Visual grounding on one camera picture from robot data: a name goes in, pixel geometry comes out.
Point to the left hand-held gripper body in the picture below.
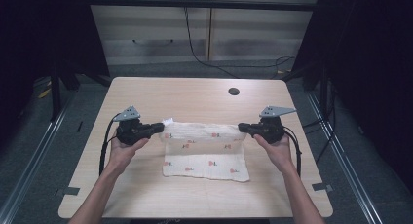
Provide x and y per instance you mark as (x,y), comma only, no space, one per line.
(131,131)

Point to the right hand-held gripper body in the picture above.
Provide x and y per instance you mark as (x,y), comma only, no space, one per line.
(271,130)

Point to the white cloth towel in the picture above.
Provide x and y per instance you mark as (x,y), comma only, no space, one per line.
(204,156)

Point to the person's right hand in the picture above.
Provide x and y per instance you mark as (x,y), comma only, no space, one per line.
(279,154)

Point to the person's left hand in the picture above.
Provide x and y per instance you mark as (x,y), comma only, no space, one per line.
(123,156)

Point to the round dark table grommet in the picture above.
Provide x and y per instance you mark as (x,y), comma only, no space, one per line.
(233,91)

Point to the small black floor strip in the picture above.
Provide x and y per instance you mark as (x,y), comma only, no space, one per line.
(80,126)

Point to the grey tape strip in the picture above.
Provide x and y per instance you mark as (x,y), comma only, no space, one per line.
(323,187)
(71,191)

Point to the black metal stand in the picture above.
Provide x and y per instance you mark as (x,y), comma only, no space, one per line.
(56,97)

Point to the yellow floor object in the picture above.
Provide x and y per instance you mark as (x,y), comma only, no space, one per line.
(44,92)

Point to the black curtain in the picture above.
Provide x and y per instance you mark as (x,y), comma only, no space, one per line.
(42,39)
(373,71)

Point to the metal floor rail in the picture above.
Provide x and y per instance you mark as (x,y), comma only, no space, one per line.
(35,159)
(344,159)

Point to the black horizontal frame bar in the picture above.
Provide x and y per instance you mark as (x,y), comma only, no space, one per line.
(201,4)

